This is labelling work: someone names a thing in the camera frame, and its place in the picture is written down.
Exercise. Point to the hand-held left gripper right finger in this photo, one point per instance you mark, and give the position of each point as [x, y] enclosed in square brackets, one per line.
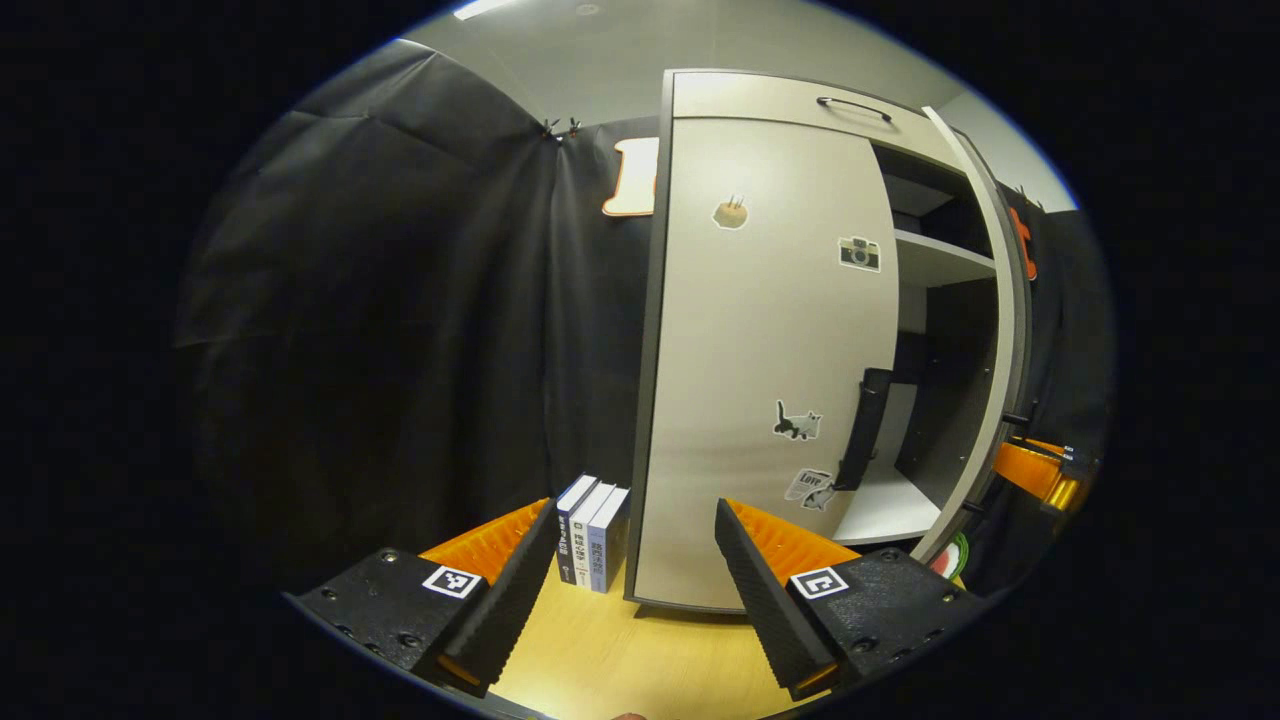
[760, 600]

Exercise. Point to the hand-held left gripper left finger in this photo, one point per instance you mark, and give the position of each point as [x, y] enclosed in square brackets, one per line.
[510, 600]

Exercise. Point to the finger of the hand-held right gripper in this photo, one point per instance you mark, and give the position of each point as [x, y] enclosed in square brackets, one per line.
[1030, 470]

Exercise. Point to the white shoe cabinet door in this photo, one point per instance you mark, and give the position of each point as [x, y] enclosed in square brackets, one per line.
[1005, 300]
[750, 340]

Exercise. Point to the white double-door shoe cabinet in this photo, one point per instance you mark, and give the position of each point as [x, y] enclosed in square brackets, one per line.
[940, 260]

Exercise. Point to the white cabinet drawer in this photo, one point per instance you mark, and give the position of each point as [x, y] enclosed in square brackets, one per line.
[760, 95]

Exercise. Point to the white spine book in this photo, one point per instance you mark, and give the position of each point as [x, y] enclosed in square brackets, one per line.
[581, 550]

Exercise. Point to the light blue book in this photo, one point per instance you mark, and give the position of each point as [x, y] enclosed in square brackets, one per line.
[608, 545]

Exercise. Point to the green rimmed round object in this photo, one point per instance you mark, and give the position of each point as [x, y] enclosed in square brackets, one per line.
[948, 558]

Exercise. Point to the black backdrop cloth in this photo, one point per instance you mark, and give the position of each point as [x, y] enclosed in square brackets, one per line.
[380, 300]
[1075, 330]

